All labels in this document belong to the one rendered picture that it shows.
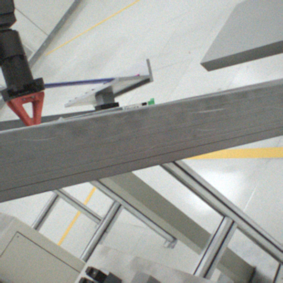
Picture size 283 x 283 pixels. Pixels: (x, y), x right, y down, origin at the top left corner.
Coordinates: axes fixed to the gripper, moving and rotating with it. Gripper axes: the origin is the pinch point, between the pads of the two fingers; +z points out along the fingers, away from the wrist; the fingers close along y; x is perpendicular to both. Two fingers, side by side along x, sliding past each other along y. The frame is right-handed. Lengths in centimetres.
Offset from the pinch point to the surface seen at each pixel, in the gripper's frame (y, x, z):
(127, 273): 10.3, 6.1, 33.8
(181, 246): -74, 68, 66
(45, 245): -85, 17, 46
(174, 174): -11.0, 36.2, 23.4
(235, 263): -27, 58, 62
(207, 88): -128, 142, 12
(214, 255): -10, 41, 48
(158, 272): 20.4, 7.7, 32.4
